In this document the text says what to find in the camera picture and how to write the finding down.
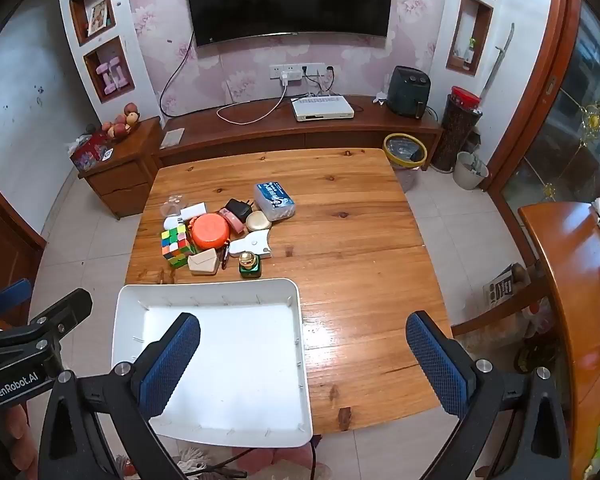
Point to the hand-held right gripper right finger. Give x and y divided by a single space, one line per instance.
437 367

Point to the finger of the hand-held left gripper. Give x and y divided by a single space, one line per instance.
10 296
65 306

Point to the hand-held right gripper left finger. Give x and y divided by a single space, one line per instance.
172 365

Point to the white plastic tray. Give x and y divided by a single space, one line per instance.
240 355

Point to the metal carabiner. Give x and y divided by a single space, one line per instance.
225 257

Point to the colourful puzzle cube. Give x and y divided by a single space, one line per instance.
176 245

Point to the green bottle with gold cap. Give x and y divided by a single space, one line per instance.
249 266

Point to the white earbud case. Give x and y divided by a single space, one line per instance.
171 223

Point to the orange round case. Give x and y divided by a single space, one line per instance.
210 230

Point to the white plastic holder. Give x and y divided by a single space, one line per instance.
252 246

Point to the clear plastic case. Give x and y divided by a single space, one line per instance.
172 206

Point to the white charger plug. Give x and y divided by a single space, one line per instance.
194 211

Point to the pink case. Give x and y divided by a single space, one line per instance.
233 222

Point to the gold round compact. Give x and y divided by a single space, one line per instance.
257 221

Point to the black charger plug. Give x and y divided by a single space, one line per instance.
237 207

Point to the clear box with blue label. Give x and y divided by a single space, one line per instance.
275 200

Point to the person's left hand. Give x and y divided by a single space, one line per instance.
17 435

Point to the cardboard box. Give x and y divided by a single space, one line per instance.
502 287

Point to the wooden side cabinet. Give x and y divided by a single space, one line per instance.
120 180

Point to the red printed box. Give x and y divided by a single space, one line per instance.
87 152

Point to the wooden desk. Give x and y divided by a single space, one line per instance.
565 270

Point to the bowl of fruit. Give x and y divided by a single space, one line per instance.
122 122

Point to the white bucket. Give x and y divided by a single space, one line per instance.
467 172

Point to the grey flat pad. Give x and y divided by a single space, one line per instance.
171 138

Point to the yellow rimmed trash bin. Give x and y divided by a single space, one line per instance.
405 152

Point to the dark patterned tall vase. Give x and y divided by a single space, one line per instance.
452 137

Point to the pink dumbbell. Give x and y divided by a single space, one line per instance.
105 79
120 74

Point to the red lid container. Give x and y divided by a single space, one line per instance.
466 97

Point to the small white figurine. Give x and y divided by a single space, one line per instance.
380 98

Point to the dark air fryer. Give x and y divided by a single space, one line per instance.
407 92

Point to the white set-top box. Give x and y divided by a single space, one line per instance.
322 108

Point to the wooden framed glass door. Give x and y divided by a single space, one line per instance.
570 110

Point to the grey long stick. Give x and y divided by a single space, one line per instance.
500 57

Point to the small spray bottle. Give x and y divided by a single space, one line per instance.
470 52

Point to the picture frame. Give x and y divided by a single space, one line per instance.
99 16

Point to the white wall shelf unit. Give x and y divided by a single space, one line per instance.
455 20
130 15

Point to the white wall socket panel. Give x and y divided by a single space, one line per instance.
297 70

